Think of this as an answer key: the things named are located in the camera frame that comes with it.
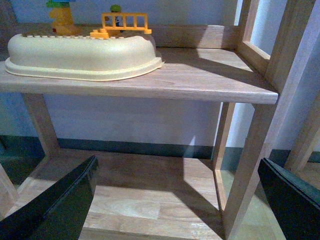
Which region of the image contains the wooden shelf unit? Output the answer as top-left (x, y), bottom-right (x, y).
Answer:
top-left (0, 0), bottom-right (320, 240)

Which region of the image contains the yellow toy tree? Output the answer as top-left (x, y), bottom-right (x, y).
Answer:
top-left (46, 0), bottom-right (81, 36)

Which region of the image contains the cream toy brick base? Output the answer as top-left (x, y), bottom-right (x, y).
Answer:
top-left (4, 34), bottom-right (164, 82)

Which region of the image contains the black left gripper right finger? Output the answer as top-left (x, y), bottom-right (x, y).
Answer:
top-left (258, 158), bottom-right (320, 240)

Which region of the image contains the toy figure green hat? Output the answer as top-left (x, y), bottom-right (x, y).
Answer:
top-left (110, 4), bottom-right (123, 27)

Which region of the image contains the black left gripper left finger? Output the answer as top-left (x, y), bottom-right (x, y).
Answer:
top-left (0, 156), bottom-right (98, 240)

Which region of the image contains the orange toy fence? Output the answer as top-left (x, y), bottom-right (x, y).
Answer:
top-left (89, 12), bottom-right (152, 40)

